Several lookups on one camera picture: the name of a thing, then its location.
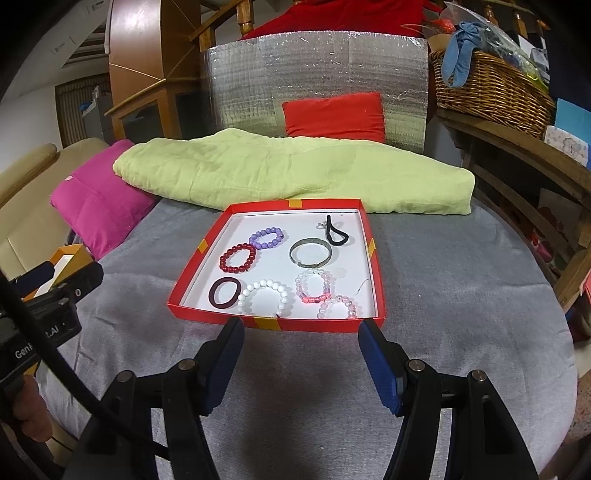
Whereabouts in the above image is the grey green bangle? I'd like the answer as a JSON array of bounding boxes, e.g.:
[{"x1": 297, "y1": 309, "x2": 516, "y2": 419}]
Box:
[{"x1": 289, "y1": 237, "x2": 334, "y2": 268}]

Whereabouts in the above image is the black hair tie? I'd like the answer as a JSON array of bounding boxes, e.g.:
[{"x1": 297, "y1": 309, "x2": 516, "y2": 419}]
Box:
[{"x1": 324, "y1": 215, "x2": 350, "y2": 247}]

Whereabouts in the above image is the person's left hand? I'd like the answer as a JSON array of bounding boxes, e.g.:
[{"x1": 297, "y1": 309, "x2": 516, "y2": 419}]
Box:
[{"x1": 0, "y1": 374, "x2": 54, "y2": 444}]

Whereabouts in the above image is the yellow green folded blanket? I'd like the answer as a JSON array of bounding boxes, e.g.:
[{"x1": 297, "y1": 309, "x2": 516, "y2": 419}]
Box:
[{"x1": 113, "y1": 128, "x2": 476, "y2": 217}]

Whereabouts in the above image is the clear pink bead bracelet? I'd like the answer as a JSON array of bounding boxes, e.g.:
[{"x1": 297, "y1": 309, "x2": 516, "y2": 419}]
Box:
[{"x1": 294, "y1": 269, "x2": 334, "y2": 305}]

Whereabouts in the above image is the magenta pillow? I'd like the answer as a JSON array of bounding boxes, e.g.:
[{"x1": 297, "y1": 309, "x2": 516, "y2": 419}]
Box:
[{"x1": 50, "y1": 140, "x2": 158, "y2": 261}]

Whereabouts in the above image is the pale pink bead bracelet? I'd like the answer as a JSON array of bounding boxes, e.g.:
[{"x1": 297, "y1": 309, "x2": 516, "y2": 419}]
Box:
[{"x1": 317, "y1": 295, "x2": 358, "y2": 320}]

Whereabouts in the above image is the wooden cabinet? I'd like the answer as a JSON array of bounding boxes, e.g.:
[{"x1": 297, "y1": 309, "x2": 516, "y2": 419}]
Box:
[{"x1": 105, "y1": 0, "x2": 208, "y2": 141}]

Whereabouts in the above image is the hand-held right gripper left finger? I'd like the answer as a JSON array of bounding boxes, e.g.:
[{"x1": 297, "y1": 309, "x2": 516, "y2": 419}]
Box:
[{"x1": 62, "y1": 318, "x2": 245, "y2": 480}]

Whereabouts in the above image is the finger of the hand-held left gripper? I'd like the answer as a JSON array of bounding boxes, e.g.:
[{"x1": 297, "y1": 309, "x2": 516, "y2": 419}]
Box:
[{"x1": 55, "y1": 261, "x2": 105, "y2": 301}]

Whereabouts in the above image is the red bead bracelet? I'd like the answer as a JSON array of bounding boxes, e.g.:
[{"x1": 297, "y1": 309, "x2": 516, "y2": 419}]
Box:
[{"x1": 219, "y1": 243, "x2": 257, "y2": 274}]

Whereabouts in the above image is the dark red hair tie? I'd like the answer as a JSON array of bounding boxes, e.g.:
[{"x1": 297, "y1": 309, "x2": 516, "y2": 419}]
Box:
[{"x1": 208, "y1": 277, "x2": 244, "y2": 308}]

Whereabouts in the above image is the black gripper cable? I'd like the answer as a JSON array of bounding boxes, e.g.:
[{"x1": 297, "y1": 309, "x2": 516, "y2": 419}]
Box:
[{"x1": 0, "y1": 270, "x2": 167, "y2": 462}]

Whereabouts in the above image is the wicker basket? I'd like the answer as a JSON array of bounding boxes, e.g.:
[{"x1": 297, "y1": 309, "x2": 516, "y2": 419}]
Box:
[{"x1": 429, "y1": 48, "x2": 557, "y2": 139}]

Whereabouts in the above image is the blue cloth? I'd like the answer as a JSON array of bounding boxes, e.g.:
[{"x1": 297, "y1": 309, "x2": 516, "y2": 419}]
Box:
[{"x1": 441, "y1": 21, "x2": 485, "y2": 88}]

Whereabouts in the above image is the beige sofa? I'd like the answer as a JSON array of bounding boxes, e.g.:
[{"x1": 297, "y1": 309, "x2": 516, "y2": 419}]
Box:
[{"x1": 0, "y1": 137, "x2": 112, "y2": 278}]

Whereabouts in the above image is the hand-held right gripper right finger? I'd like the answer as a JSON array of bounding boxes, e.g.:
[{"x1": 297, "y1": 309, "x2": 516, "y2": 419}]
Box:
[{"x1": 358, "y1": 318, "x2": 539, "y2": 480}]

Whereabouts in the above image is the purple bead bracelet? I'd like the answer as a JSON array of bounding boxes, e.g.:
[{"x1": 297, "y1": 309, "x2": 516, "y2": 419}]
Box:
[{"x1": 248, "y1": 227, "x2": 284, "y2": 251}]

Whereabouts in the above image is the light blue box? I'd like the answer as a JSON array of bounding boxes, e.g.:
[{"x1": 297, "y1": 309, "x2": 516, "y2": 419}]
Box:
[{"x1": 554, "y1": 98, "x2": 591, "y2": 139}]

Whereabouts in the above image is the red cloth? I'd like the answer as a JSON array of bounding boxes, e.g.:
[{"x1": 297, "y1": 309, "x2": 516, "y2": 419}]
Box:
[{"x1": 242, "y1": 0, "x2": 444, "y2": 40}]

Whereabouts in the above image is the silver insulation panel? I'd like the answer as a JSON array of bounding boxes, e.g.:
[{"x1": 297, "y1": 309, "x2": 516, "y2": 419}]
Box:
[{"x1": 205, "y1": 31, "x2": 430, "y2": 155}]

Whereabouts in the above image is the white bead bracelet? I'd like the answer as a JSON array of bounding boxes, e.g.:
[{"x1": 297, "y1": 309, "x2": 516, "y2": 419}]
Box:
[{"x1": 238, "y1": 279, "x2": 294, "y2": 317}]

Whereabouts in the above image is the red cardboard box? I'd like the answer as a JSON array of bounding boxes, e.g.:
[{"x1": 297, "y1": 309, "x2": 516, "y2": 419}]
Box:
[{"x1": 166, "y1": 198, "x2": 387, "y2": 333}]

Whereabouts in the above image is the red cushion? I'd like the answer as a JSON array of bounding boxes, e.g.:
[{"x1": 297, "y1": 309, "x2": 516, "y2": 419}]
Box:
[{"x1": 281, "y1": 91, "x2": 386, "y2": 143}]

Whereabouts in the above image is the wooden shelf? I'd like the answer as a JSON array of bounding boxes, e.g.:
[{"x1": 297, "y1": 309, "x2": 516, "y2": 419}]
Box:
[{"x1": 434, "y1": 108, "x2": 591, "y2": 315}]

